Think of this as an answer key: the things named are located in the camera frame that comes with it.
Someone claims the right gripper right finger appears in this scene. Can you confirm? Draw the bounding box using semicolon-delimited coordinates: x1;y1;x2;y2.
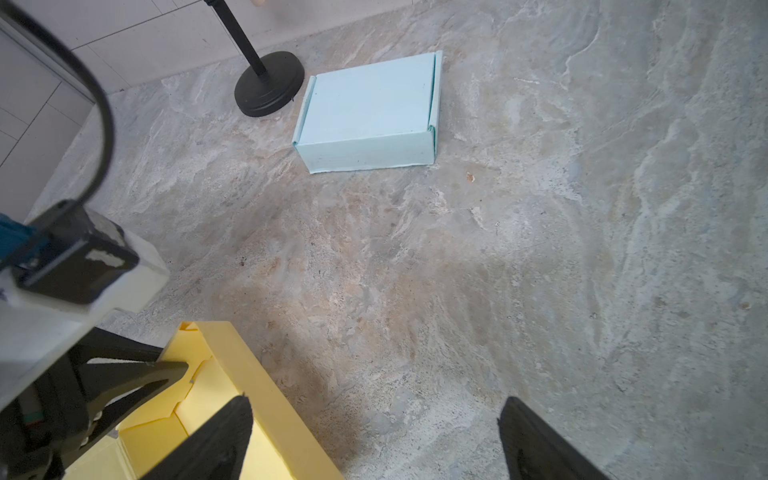
497;397;609;480

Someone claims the light blue paper box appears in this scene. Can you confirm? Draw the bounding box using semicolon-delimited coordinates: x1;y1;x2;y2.
292;51;443;174

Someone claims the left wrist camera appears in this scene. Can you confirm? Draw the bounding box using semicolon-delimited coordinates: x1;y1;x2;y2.
1;206;170;406

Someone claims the yellow paper box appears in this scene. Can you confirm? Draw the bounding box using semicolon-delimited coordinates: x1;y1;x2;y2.
65;321;342;479

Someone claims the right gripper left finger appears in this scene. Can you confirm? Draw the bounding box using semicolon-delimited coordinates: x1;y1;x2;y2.
143;395;253;479

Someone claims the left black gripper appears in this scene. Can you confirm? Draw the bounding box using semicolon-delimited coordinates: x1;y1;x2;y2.
1;328;188;479

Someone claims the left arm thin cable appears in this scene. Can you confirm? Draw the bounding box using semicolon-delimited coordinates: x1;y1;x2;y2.
0;0;116;208

